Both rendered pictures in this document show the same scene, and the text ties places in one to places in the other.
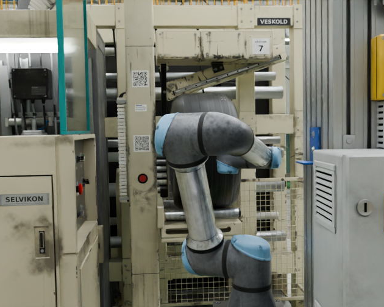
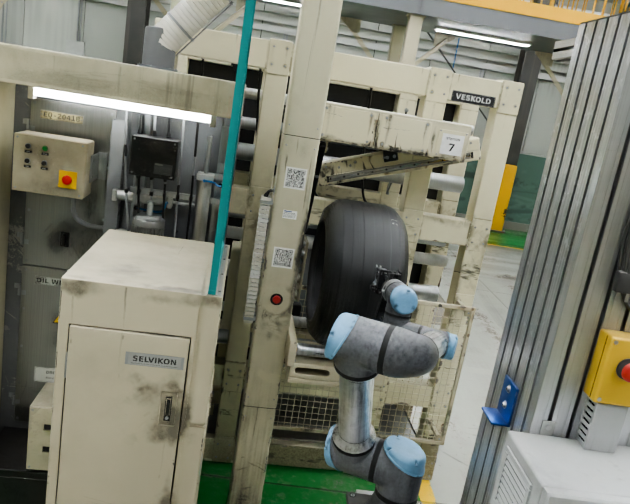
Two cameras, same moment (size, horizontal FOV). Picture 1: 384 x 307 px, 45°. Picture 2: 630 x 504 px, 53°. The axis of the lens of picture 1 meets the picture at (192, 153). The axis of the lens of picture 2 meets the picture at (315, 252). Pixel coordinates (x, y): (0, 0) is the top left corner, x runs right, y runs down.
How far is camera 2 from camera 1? 0.58 m
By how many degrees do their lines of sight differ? 11
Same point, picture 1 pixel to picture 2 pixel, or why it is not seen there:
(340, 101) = (549, 386)
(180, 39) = (350, 119)
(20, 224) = (146, 386)
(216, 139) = (399, 368)
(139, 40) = (303, 129)
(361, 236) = not seen: outside the picture
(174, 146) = (348, 359)
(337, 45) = (562, 329)
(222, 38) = (406, 126)
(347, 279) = not seen: outside the picture
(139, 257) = (256, 389)
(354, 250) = not seen: outside the picture
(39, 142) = (181, 300)
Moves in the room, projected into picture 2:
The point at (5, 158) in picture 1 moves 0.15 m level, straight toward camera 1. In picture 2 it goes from (139, 311) to (148, 335)
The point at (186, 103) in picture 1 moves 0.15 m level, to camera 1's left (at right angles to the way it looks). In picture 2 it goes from (348, 223) to (305, 216)
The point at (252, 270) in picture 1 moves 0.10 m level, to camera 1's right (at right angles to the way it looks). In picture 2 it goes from (402, 486) to (440, 491)
